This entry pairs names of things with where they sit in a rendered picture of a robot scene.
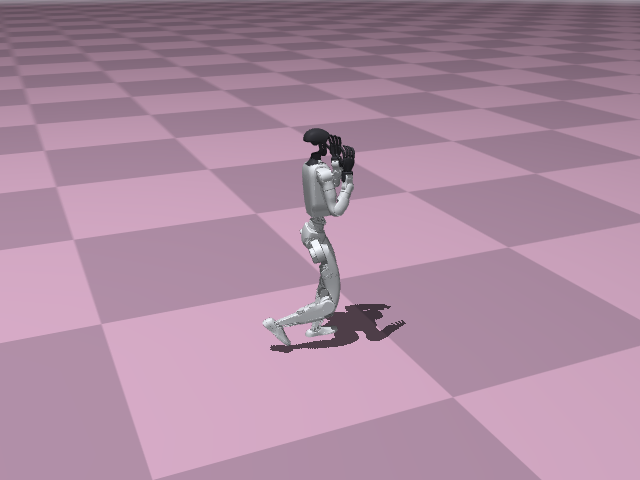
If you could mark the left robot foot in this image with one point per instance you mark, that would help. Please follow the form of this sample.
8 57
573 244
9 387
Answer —
324 330

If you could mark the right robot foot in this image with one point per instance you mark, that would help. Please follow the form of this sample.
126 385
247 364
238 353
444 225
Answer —
269 323

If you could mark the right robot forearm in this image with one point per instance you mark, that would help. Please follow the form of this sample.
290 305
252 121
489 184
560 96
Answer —
345 193

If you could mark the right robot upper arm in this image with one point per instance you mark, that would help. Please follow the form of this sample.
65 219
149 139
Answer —
326 179

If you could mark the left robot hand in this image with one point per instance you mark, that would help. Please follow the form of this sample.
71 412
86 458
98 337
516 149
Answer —
334 148

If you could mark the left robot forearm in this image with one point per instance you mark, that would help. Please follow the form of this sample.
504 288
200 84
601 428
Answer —
337 172

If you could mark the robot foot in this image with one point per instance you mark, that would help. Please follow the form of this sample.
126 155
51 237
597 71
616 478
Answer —
269 323
324 330

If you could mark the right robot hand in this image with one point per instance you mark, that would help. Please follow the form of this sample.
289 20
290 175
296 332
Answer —
347 161

